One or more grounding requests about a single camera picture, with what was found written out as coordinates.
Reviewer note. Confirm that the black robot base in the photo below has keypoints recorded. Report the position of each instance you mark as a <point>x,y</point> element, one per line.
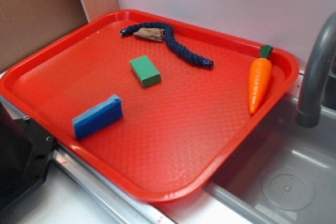
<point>26,151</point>

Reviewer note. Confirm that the red plastic tray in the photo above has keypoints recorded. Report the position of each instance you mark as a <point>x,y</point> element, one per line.
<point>173,135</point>

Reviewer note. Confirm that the green wooden block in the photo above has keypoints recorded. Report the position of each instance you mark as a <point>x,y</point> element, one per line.
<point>145,71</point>

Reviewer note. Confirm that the blue sponge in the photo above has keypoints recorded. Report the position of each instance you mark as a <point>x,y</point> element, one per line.
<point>97,117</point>

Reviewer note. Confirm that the brown wood piece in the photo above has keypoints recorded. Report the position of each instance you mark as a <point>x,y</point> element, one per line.
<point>152,34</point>

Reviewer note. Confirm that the orange toy carrot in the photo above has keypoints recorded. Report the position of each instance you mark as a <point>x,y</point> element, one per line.
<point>259,78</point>

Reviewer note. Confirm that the grey plastic sink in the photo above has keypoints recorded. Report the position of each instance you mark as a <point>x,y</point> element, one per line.
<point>281,173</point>

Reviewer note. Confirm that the brown cardboard panel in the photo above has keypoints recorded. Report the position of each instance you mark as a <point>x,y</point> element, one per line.
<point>30,25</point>

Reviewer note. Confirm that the grey faucet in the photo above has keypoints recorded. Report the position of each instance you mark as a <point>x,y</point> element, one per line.
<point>318,85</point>

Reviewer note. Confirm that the metal rail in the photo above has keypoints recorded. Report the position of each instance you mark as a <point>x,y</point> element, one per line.
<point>74,193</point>

